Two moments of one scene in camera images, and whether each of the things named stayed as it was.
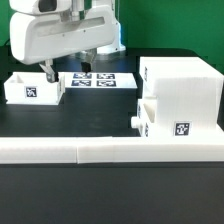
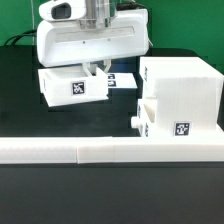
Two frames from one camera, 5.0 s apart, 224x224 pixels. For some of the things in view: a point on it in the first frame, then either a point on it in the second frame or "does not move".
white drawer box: (33, 88) to (69, 85)
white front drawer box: (147, 112) does not move
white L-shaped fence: (81, 150) does not move
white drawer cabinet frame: (187, 95) does not move
